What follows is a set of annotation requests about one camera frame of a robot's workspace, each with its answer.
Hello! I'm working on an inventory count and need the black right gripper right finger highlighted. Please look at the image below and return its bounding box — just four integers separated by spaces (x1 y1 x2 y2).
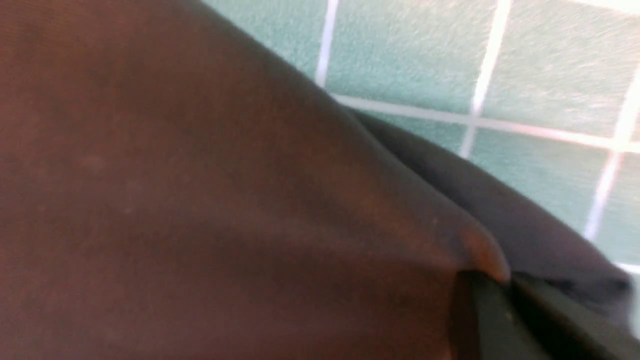
510 274 640 360

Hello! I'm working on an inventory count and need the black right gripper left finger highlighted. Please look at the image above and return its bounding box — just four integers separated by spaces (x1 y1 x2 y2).
457 271 550 360

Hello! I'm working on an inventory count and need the dark gray long-sleeve top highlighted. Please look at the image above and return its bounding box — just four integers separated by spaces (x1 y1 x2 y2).
0 0 634 360

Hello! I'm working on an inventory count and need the green checkered tablecloth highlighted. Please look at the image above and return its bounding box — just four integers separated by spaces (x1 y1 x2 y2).
206 0 639 276

